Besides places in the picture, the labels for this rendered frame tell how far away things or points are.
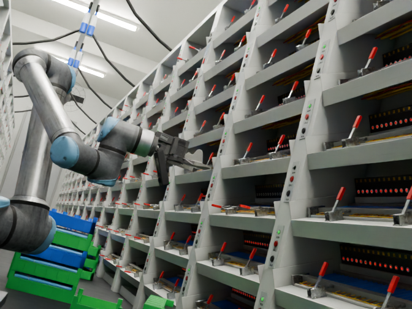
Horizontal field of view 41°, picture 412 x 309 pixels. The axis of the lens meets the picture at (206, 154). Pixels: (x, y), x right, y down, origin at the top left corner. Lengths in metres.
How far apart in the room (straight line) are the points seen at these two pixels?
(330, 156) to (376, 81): 0.22
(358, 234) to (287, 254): 0.33
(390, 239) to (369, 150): 0.24
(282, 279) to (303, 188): 0.26
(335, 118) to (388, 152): 0.40
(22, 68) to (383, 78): 1.24
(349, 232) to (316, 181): 0.32
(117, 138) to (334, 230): 0.76
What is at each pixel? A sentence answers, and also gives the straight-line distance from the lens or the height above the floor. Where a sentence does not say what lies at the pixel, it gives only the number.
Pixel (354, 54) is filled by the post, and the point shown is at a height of 1.05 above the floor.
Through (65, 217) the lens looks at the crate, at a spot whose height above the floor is 0.36.
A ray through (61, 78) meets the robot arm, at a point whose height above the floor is 0.86.
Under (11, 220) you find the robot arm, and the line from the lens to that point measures 1.97.
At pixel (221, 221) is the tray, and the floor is 0.50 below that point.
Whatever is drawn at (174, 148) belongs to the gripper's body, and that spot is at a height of 0.67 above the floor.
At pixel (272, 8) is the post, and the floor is 1.43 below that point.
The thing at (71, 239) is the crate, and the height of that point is 0.27.
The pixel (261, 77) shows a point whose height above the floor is 1.07.
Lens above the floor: 0.38
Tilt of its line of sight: 10 degrees up
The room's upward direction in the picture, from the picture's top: 15 degrees clockwise
